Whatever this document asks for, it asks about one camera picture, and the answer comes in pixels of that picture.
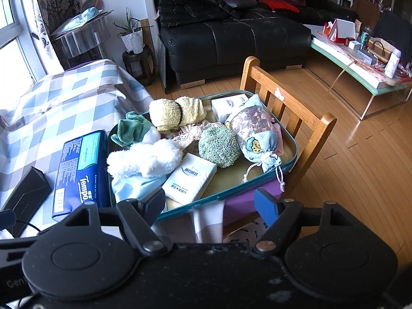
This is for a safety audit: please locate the white bottle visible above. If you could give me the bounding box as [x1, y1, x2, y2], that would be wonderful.
[384, 48, 402, 78]

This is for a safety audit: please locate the white coffee table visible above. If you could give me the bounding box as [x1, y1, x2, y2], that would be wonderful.
[303, 22, 412, 121]

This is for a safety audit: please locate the woven basket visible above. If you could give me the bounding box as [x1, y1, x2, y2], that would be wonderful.
[367, 37, 396, 63]

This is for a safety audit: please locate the round silver side table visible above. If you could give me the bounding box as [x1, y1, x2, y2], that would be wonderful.
[51, 10, 115, 68]

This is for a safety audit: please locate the light blue cloth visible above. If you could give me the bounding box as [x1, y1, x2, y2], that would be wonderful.
[112, 174, 168, 203]

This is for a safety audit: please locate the checked blanket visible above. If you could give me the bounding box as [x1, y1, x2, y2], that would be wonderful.
[0, 58, 226, 243]

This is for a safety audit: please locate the patterned curtain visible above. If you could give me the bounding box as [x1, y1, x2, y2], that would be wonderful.
[24, 0, 81, 71]

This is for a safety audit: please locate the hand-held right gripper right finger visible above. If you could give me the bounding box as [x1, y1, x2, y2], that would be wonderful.
[253, 187, 356, 254]

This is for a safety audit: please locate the pink cloth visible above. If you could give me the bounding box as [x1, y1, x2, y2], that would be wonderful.
[272, 119, 284, 158]

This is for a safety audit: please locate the white fluffy cloth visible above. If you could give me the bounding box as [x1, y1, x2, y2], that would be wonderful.
[106, 139, 184, 178]

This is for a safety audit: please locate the flat white box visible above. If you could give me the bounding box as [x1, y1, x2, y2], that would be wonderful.
[356, 50, 377, 65]

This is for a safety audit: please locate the red cushion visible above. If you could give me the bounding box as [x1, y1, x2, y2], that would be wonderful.
[261, 0, 300, 13]

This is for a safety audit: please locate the white house-shaped box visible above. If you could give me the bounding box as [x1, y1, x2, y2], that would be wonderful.
[322, 19, 356, 44]

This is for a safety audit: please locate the yellow fuzzy cloth roll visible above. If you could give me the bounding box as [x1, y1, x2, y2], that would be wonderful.
[149, 96, 207, 132]

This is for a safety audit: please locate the purple foam block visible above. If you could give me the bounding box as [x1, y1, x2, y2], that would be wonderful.
[224, 178, 284, 227]

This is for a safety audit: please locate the white tissue pack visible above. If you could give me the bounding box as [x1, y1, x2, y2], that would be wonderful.
[211, 93, 255, 123]
[162, 153, 217, 205]

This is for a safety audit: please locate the brown paper bag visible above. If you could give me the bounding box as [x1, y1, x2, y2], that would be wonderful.
[351, 0, 380, 31]

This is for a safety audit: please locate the white printed box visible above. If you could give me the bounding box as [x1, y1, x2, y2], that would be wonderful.
[224, 217, 277, 245]

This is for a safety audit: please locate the window frame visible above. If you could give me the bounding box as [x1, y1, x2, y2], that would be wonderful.
[0, 0, 46, 84]

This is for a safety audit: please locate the black cable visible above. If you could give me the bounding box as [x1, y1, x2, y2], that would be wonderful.
[14, 220, 44, 233]

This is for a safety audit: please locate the potted plant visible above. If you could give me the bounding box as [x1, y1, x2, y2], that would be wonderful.
[113, 6, 154, 54]

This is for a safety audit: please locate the cream crochet cloth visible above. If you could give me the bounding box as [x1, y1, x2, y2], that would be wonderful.
[167, 119, 222, 150]

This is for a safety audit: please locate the black box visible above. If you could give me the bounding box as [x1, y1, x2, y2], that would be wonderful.
[0, 167, 53, 237]

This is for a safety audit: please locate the dark wooden plant stand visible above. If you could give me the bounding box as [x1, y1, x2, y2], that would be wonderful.
[122, 46, 157, 86]

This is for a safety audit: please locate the green plush cloth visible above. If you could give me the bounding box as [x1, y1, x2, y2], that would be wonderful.
[110, 111, 161, 147]

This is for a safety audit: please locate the teal metal tray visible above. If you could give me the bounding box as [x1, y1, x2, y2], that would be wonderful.
[108, 90, 298, 221]

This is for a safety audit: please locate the green knitted ball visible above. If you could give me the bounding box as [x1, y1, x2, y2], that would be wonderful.
[198, 125, 241, 168]

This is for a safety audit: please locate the wooden chair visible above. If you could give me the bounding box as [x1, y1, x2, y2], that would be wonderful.
[240, 56, 337, 200]

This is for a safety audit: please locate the black leather sofa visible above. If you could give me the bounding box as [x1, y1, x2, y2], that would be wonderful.
[151, 0, 358, 89]

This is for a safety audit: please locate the light blue plastic bag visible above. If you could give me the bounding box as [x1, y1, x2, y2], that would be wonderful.
[63, 6, 99, 31]

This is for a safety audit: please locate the blue tissue pack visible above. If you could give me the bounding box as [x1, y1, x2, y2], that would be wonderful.
[51, 129, 110, 222]

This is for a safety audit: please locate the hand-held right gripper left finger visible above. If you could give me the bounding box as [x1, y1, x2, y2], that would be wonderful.
[63, 187, 174, 257]

